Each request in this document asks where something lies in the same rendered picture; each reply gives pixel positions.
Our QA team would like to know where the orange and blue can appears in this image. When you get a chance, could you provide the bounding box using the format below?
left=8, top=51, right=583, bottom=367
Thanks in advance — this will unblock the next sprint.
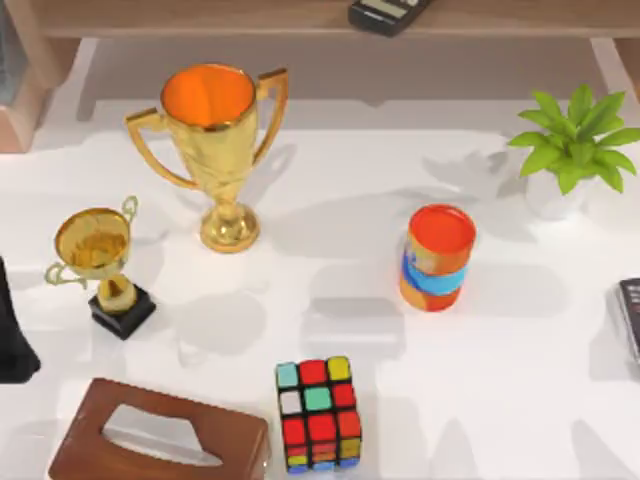
left=398, top=204, right=478, bottom=313

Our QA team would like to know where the brown wooden tissue box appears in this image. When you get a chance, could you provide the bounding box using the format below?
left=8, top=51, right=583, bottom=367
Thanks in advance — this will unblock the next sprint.
left=47, top=377, right=272, bottom=480

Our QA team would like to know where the multicoloured puzzle cube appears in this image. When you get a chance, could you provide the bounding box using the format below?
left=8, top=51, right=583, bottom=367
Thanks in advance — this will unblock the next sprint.
left=274, top=355, right=364, bottom=476

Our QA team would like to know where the green plant in white pot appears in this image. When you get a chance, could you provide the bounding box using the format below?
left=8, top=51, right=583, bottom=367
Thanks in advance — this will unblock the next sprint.
left=506, top=83, right=640, bottom=222

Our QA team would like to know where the wooden shelf unit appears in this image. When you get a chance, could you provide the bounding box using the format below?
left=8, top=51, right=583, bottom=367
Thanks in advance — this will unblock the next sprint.
left=0, top=0, right=640, bottom=156

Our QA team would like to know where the black book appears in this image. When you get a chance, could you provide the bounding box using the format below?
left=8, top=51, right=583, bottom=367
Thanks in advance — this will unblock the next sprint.
left=605, top=277, right=640, bottom=365

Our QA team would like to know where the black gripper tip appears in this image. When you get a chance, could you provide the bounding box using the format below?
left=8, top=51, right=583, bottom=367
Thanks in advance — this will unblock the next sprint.
left=0, top=256, right=42, bottom=385

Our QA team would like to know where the large gold trophy cup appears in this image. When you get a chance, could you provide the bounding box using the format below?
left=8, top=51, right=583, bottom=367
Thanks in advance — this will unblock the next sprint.
left=124, top=63, right=290, bottom=254

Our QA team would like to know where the small gold trophy black base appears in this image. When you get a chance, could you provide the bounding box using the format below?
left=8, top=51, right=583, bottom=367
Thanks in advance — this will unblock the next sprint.
left=45, top=195, right=158, bottom=342

